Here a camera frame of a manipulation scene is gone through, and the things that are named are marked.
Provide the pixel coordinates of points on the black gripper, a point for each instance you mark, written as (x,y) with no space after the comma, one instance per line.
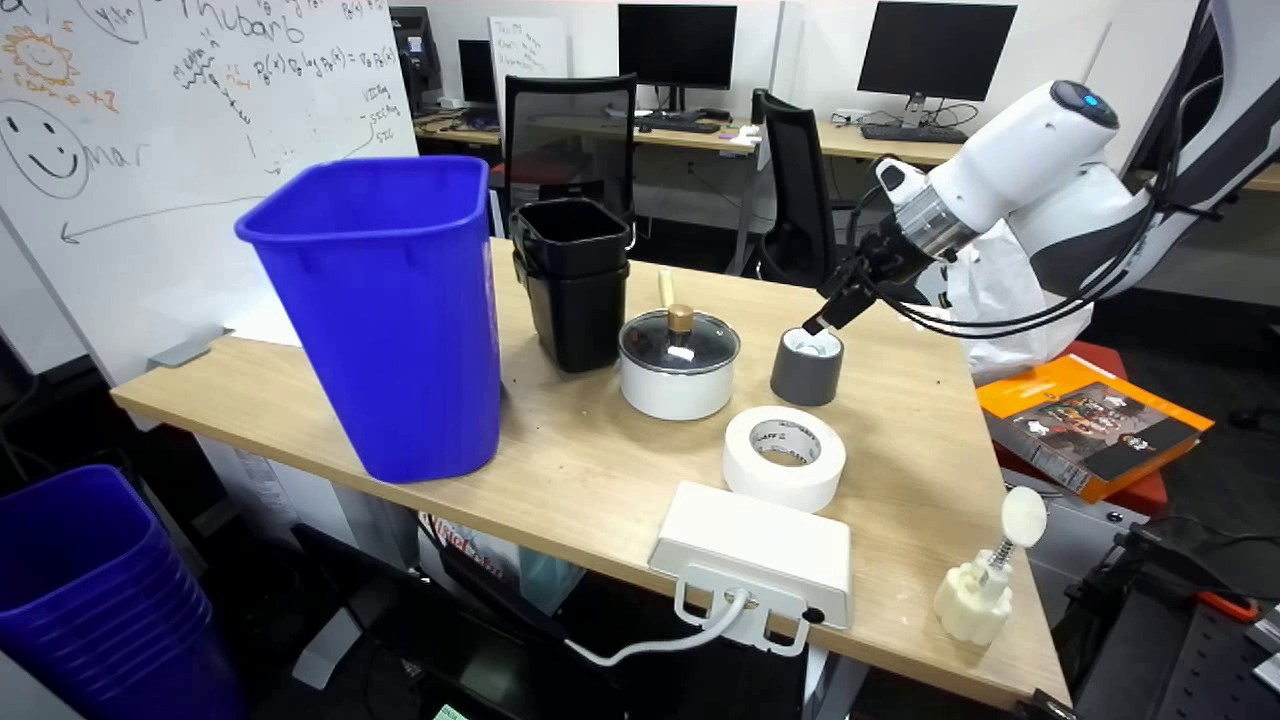
(878,262)

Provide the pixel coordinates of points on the white plastic object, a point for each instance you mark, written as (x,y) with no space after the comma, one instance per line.
(812,344)

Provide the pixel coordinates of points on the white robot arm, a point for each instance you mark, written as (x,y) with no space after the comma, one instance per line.
(1038,173)

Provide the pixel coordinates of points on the grey masking tape roll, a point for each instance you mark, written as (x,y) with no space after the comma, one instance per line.
(807,381)

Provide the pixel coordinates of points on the white gaffer tape roll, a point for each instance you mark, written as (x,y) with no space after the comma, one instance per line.
(787,459)

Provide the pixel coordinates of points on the white pot with glass lid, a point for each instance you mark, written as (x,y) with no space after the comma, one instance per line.
(677,360)

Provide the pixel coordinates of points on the wooden background desk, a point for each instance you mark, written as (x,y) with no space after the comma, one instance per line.
(722,140)

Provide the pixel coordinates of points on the white power box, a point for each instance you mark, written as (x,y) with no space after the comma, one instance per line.
(781,557)

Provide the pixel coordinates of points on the black small trash bin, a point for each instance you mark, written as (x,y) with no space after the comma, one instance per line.
(572,265)

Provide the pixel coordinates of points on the orange book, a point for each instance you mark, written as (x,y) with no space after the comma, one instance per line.
(1085,426)

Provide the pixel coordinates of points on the black computer monitor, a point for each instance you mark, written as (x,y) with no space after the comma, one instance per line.
(677,47)

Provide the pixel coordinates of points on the black mesh office chair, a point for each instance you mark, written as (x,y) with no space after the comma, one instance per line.
(570,137)

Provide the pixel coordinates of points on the small whiteboard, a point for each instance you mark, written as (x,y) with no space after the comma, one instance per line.
(529,47)

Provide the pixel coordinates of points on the large blue recycling bin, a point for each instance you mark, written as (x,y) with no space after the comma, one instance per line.
(382,269)

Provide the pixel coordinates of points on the whiteboard eraser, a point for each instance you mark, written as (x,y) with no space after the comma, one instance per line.
(185,349)

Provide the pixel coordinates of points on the whiteboard with drawings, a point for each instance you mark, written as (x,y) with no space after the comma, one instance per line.
(134,135)

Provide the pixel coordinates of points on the stack of blue bins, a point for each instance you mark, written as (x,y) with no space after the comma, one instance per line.
(101,611)

